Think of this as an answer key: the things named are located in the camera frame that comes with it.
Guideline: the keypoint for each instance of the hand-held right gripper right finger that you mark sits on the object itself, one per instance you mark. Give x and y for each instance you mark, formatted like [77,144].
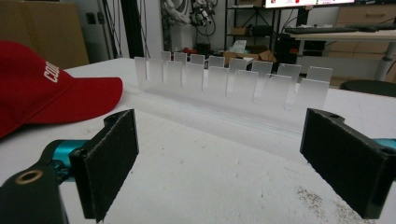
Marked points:
[345,161]

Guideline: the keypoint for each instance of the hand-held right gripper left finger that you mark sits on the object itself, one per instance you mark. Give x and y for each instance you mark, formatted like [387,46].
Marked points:
[106,165]

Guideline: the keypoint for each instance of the red baseball cap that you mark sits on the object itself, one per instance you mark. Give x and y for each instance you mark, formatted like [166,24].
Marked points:
[40,88]

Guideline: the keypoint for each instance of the clear acrylic slotted rack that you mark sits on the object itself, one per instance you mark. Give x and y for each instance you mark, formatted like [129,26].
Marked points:
[230,90]

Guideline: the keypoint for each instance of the dark office chair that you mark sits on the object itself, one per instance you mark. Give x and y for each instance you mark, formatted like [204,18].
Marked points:
[369,87]

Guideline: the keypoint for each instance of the white desk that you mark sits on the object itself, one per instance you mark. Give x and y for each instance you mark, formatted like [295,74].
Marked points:
[351,39]

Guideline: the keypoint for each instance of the wooden drawer cabinet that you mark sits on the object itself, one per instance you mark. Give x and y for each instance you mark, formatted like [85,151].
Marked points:
[364,31]

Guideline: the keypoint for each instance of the black keyboard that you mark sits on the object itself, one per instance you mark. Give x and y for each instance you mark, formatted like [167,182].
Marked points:
[320,30]

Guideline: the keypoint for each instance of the open cardboard box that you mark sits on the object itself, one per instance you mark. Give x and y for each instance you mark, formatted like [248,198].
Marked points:
[249,55]

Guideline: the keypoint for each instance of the brown cardboard box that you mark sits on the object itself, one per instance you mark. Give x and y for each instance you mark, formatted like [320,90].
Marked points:
[43,29]

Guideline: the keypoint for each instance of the computer monitor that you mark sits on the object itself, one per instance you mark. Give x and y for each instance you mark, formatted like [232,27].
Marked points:
[308,2]

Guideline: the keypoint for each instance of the black metal shelf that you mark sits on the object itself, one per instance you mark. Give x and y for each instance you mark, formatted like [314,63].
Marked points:
[249,28]

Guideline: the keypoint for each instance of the black vertical post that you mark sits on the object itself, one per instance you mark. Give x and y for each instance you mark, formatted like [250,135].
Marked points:
[132,28]

